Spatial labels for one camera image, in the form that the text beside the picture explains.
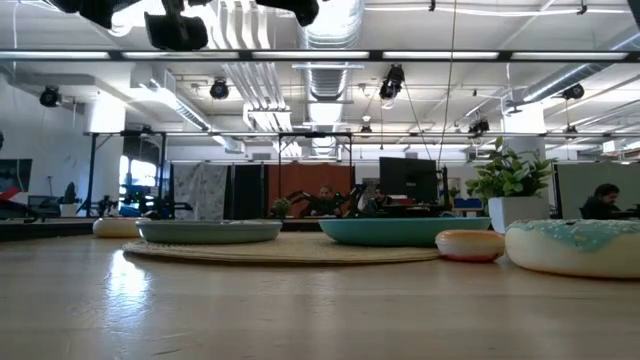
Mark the grey partition wall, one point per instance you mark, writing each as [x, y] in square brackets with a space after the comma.
[575, 185]

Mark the black background robot arm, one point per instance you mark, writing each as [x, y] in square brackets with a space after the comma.
[150, 205]
[300, 197]

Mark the blue frosted toy donut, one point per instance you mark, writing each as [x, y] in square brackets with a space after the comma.
[570, 255]

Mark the black ceiling spotlight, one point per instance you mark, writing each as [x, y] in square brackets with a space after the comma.
[479, 126]
[573, 91]
[391, 84]
[50, 96]
[219, 89]

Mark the person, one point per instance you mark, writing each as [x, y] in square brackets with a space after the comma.
[325, 205]
[600, 205]
[380, 200]

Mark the black computer monitor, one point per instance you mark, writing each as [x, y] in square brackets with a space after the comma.
[407, 180]

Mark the small orange glazed toy donut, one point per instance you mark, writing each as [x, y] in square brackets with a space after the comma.
[470, 245]

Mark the black background rig frame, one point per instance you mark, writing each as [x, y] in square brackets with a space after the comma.
[91, 175]

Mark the grey marbled backdrop panel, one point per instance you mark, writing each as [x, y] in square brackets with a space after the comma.
[200, 192]

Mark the dark wall picture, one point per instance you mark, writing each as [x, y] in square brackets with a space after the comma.
[15, 175]

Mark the silver ventilation duct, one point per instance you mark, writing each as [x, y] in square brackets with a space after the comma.
[325, 80]

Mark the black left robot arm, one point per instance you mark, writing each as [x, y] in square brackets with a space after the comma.
[100, 12]

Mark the round woven straw placemat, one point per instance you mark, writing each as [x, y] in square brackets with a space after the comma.
[280, 252]

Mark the pink frosted toy donut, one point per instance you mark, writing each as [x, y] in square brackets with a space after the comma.
[115, 228]

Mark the black aluminium table frame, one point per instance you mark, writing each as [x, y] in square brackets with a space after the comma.
[45, 230]

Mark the red background object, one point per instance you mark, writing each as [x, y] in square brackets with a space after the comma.
[9, 194]

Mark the dark plant in white pot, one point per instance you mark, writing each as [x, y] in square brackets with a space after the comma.
[68, 209]

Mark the orange partition wall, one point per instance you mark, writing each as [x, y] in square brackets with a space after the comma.
[300, 180]

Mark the small green potted plant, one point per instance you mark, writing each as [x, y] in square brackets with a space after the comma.
[281, 207]

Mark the blue storage bins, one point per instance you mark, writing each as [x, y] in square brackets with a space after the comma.
[467, 203]

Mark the turquoise plastic plate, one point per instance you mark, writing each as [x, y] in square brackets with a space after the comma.
[390, 232]

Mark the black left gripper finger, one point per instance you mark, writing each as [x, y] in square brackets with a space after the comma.
[300, 10]

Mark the grey-green plastic plate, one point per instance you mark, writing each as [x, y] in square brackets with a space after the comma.
[210, 232]

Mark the white square plant pot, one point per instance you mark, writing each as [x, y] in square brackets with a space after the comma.
[517, 212]

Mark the green leafy plant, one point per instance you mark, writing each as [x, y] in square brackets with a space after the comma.
[505, 175]

